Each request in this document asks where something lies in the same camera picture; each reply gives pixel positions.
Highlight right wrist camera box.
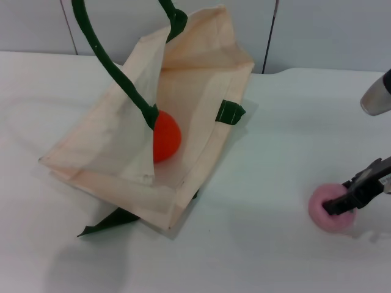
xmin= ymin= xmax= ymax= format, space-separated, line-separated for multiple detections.
xmin=360 ymin=68 xmax=391 ymax=117

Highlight cream canvas handbag green handles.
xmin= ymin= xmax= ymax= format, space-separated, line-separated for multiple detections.
xmin=38 ymin=0 xmax=256 ymax=239

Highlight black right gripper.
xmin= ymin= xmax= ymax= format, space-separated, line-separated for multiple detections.
xmin=323 ymin=157 xmax=391 ymax=216

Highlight orange toy fruit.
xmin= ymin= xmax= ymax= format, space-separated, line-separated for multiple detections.
xmin=152 ymin=110 xmax=182 ymax=164

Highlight pink toy peach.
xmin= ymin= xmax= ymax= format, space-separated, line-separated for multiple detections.
xmin=307 ymin=182 xmax=357 ymax=234

